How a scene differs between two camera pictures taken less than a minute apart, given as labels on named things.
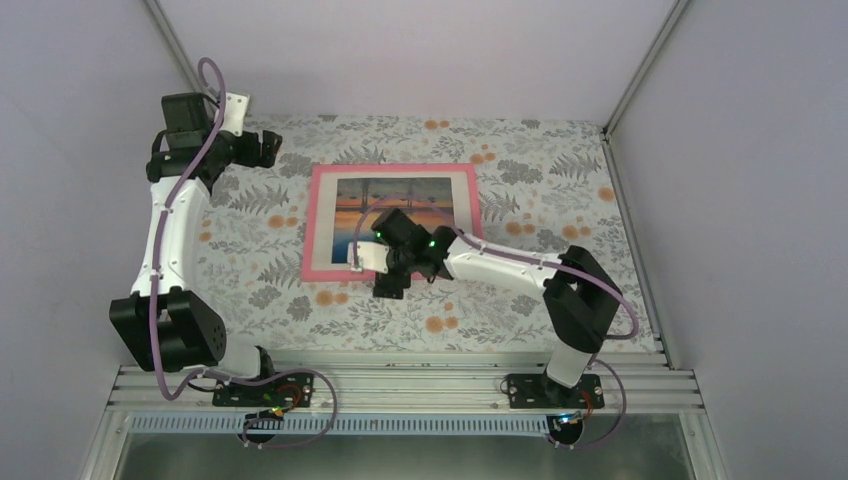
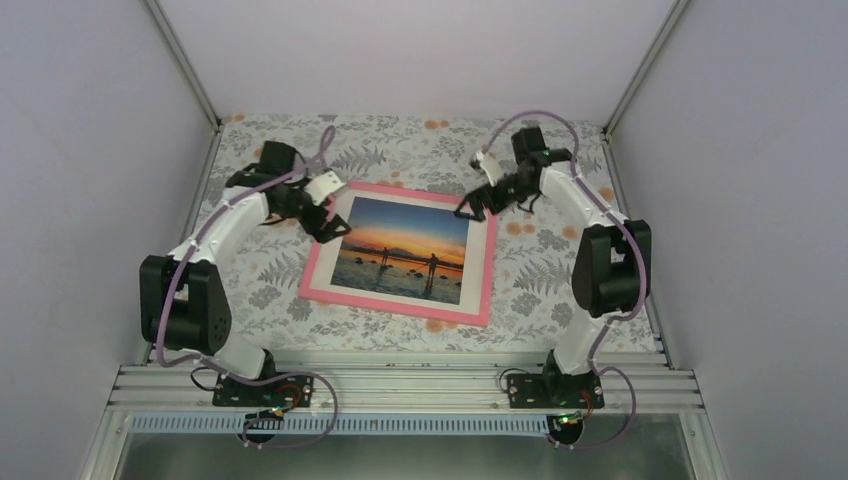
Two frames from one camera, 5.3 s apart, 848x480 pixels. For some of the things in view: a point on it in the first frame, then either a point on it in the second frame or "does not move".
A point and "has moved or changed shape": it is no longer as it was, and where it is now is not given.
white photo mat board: (324, 206) -> (475, 261)
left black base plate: (295, 390) does not move
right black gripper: (381, 286) -> (474, 198)
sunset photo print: (360, 201) has moved or changed shape
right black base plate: (537, 391) does not move
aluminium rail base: (446, 393) does not move
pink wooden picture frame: (347, 275) -> (334, 297)
